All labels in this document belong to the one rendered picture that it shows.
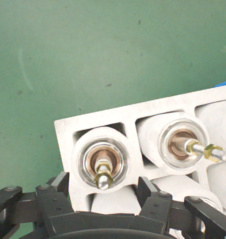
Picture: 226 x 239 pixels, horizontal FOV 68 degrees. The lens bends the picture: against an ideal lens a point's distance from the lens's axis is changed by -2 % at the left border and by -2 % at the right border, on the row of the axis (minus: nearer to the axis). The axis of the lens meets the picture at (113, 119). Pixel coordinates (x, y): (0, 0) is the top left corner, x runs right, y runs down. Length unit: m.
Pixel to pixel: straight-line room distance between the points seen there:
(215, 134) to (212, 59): 0.35
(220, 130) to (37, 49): 0.50
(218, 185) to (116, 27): 0.47
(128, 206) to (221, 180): 0.18
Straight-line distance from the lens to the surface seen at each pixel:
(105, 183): 0.16
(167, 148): 0.26
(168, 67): 0.56
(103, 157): 0.23
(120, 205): 0.29
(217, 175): 0.39
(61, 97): 0.51
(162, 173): 0.35
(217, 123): 0.32
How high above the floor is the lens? 0.49
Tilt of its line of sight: 87 degrees down
